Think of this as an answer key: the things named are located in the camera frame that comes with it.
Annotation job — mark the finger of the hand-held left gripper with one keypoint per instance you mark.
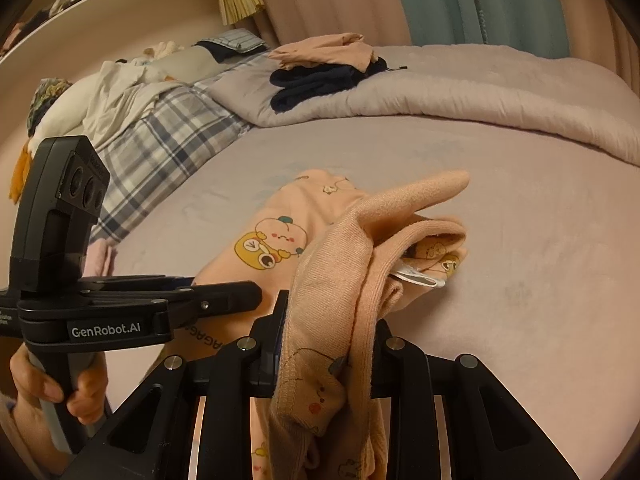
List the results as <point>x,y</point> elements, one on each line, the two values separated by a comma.
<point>220,302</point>
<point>175,286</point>

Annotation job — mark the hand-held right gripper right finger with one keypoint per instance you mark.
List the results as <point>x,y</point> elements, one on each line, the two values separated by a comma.
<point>395,370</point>

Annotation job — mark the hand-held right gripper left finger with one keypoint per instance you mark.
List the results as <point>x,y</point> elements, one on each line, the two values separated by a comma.
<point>277,355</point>

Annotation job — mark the peach cartoon print garment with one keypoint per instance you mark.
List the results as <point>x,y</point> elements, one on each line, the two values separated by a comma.
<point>340,270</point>

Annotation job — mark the person's left forearm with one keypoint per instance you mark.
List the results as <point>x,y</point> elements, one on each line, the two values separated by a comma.
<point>25,435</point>

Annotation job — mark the person's left hand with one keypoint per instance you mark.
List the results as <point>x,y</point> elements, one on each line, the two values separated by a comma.
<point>37,380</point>

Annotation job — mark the orange cloth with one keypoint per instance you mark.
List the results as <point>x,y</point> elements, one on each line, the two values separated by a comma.
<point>21,170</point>

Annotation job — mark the green floral cloth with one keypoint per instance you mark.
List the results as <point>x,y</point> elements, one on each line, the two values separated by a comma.
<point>47,102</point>

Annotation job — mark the plaid bed sheet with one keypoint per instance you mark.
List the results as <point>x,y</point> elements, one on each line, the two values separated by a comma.
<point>150,155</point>

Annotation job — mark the white crumpled cloth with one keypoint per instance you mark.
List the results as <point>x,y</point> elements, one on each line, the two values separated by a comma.
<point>115,95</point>

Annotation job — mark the lavender bed sheet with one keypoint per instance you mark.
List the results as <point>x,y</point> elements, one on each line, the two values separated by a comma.
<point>500,240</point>

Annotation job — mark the beige plush toy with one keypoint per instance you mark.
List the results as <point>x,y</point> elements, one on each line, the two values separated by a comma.
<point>162,49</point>

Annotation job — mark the white curved headboard shelf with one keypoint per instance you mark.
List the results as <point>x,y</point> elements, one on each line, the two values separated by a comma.
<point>125,5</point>

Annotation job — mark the folded navy garment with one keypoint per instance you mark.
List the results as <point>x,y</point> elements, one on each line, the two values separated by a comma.
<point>310,82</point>

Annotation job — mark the striped pillow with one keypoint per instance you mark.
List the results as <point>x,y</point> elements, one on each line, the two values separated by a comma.
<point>235,39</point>

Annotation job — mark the folded plain peach garment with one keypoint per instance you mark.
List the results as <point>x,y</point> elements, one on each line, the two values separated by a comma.
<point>320,50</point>

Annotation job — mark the pink comforter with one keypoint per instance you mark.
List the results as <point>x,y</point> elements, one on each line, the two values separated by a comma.
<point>450,90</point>

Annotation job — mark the teal curtain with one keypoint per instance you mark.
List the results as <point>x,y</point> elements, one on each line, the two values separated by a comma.
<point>465,0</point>

